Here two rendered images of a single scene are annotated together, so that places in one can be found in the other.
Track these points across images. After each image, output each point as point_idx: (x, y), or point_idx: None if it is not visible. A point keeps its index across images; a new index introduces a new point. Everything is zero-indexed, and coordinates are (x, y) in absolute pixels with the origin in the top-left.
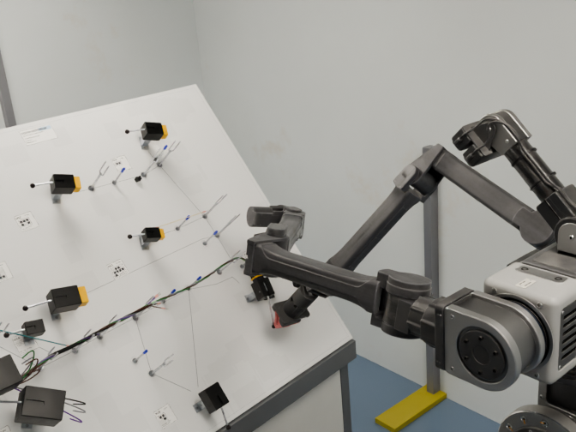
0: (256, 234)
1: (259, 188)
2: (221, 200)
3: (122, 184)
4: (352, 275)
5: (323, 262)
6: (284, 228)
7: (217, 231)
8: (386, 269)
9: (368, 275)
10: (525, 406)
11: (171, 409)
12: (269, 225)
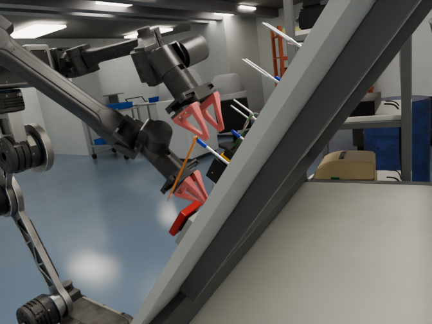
0: (207, 82)
1: (292, 60)
2: (278, 33)
3: None
4: (101, 47)
5: (115, 44)
6: (137, 29)
7: (275, 76)
8: (83, 45)
9: (93, 49)
10: (36, 127)
11: None
12: (148, 26)
